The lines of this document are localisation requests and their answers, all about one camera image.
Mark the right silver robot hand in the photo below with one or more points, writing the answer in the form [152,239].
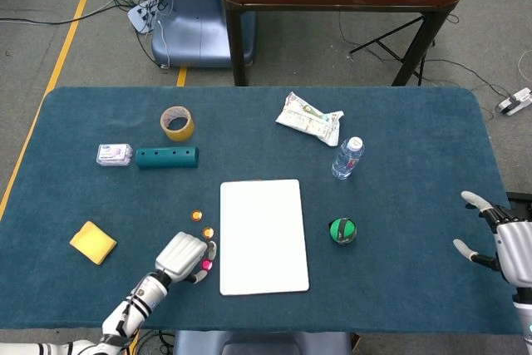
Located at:
[515,247]

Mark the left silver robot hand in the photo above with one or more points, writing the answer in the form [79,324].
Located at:
[180,255]

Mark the pink token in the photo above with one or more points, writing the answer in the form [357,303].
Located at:
[206,264]

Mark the orange token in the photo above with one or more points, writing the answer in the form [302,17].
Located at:
[196,215]
[208,232]

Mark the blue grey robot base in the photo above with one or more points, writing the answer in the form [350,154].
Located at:
[262,344]

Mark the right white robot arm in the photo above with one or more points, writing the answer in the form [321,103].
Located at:
[523,321]

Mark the black equipment case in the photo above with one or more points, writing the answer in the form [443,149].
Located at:
[519,197]

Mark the white magnetic board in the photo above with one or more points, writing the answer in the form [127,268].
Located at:
[264,238]

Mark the blue felt table cover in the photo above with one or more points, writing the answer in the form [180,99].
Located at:
[124,188]

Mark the yellow sponge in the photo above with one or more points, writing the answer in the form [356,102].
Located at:
[93,243]

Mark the teal cylinder block with holes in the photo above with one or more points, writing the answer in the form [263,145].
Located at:
[167,157]

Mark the small white purple box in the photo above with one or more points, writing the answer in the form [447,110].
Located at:
[114,155]

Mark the yellow tape roll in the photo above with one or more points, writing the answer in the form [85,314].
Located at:
[179,132]

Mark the white power strip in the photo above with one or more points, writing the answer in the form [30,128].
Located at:
[515,101]
[139,16]

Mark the white snack bag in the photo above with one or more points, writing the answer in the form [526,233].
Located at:
[309,118]

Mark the clear water bottle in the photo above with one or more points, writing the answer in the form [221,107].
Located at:
[347,158]

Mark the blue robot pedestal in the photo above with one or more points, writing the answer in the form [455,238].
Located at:
[187,18]

